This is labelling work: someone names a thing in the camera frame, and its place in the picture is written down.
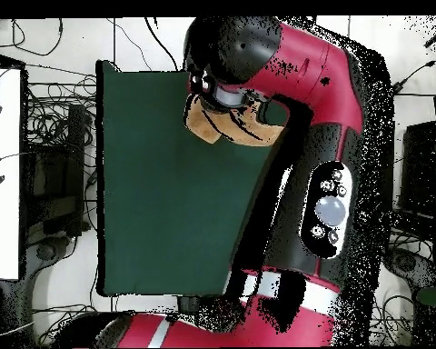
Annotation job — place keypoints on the tan terry towel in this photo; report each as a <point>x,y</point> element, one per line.
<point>203,125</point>

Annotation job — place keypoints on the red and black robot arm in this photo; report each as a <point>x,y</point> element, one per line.
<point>305,72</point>

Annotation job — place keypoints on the black flat panel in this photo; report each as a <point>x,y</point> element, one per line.
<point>419,171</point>

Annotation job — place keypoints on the dark green tablecloth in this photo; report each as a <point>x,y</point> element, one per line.
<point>167,200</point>

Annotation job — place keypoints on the small black round device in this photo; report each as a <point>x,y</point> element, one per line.
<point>46,251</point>

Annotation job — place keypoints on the black bulky floor device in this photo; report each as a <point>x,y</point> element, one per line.
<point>408,263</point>

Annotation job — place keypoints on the black power adapter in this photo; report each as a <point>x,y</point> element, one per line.
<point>399,87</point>

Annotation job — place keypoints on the white desk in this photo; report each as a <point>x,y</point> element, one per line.
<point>3,218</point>

